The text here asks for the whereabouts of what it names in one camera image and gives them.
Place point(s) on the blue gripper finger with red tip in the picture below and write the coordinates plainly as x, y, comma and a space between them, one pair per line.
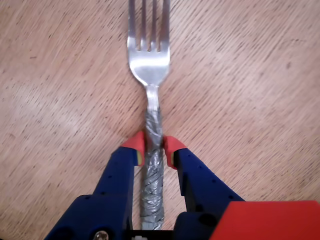
200, 190
112, 200

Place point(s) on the red camera mount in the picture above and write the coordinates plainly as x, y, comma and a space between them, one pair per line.
270, 220

